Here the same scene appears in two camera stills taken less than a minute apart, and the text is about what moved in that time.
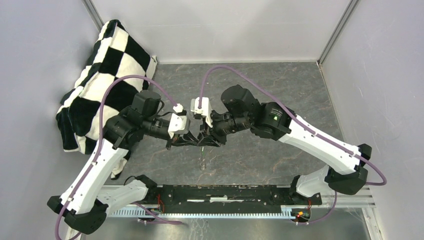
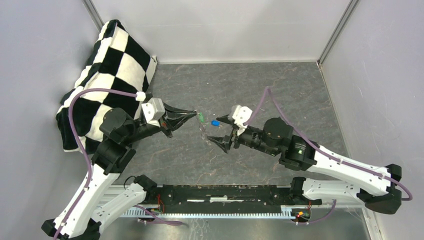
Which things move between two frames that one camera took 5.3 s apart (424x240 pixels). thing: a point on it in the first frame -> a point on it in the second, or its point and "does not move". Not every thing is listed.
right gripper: (214, 134) -> (226, 146)
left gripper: (187, 139) -> (170, 120)
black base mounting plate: (195, 198) does not move
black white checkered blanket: (116, 54) does not move
